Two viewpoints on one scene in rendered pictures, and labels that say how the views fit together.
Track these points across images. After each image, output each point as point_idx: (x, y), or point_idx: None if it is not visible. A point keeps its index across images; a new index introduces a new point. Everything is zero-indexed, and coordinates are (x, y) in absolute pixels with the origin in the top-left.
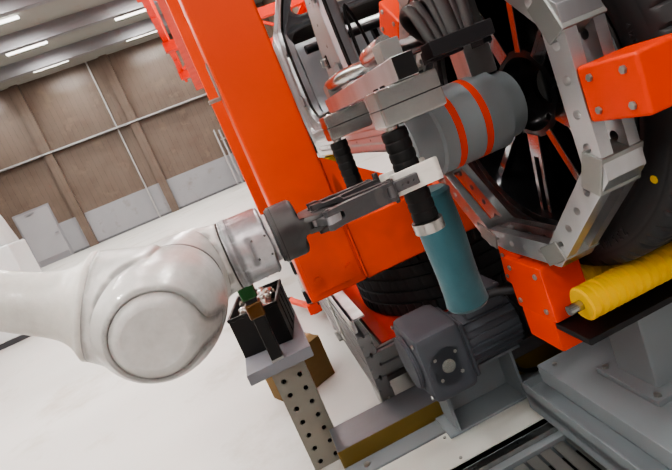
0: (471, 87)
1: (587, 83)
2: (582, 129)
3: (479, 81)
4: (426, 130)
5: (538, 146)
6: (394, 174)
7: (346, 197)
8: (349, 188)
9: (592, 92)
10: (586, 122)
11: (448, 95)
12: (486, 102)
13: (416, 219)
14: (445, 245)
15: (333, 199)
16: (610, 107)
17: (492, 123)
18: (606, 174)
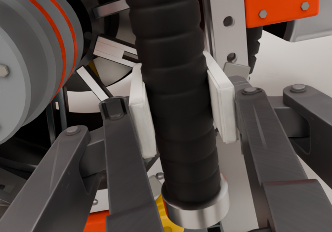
0: None
1: None
2: (232, 37)
3: None
4: (27, 36)
5: (61, 89)
6: (228, 80)
7: (296, 174)
8: (63, 171)
9: None
10: (239, 29)
11: None
12: (66, 14)
13: (209, 189)
14: None
15: (331, 207)
16: (276, 10)
17: (76, 45)
18: (249, 81)
